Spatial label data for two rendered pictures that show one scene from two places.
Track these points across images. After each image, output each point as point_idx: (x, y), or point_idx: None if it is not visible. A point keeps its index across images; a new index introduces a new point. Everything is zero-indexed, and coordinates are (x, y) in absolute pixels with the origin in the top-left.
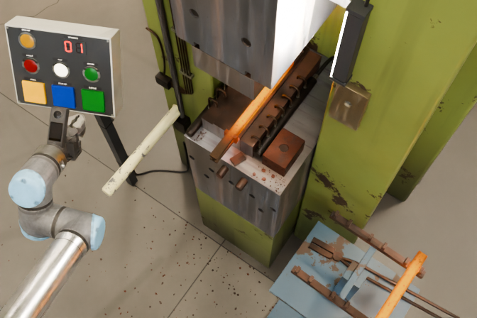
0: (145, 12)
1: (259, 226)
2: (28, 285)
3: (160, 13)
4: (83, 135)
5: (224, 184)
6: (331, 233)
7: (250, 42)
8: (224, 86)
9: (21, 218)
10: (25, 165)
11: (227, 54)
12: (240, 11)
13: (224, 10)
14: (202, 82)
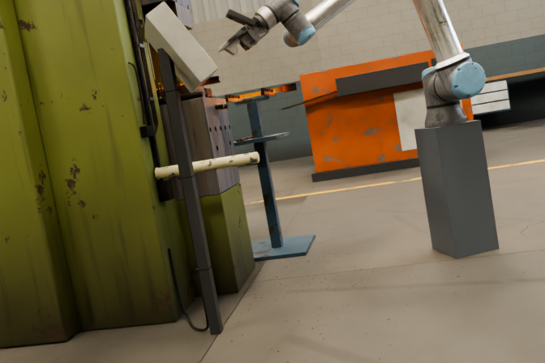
0: (123, 45)
1: (236, 177)
2: None
3: (135, 29)
4: (233, 54)
5: (221, 140)
6: None
7: None
8: (160, 93)
9: (306, 18)
10: None
11: None
12: None
13: None
14: (155, 103)
